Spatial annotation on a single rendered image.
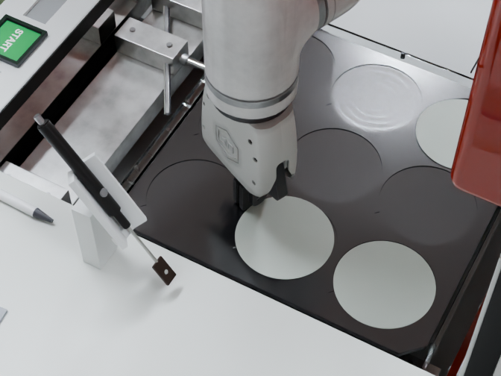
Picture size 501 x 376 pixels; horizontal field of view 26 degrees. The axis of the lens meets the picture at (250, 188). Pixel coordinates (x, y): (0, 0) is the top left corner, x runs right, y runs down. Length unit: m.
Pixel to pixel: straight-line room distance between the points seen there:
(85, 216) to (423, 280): 0.35
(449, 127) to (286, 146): 0.26
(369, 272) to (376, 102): 0.22
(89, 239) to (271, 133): 0.19
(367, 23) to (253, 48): 0.54
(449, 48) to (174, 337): 0.60
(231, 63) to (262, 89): 0.04
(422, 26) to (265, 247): 0.45
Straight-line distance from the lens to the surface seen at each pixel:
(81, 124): 1.23
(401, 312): 1.07
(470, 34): 1.42
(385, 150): 1.18
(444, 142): 1.19
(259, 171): 1.00
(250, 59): 0.90
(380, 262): 1.09
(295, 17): 0.89
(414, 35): 1.41
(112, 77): 1.27
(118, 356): 0.97
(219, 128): 1.02
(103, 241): 0.99
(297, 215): 1.12
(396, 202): 1.14
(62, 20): 1.23
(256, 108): 0.95
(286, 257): 1.09
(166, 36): 1.27
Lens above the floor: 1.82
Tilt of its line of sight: 54 degrees down
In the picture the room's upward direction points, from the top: straight up
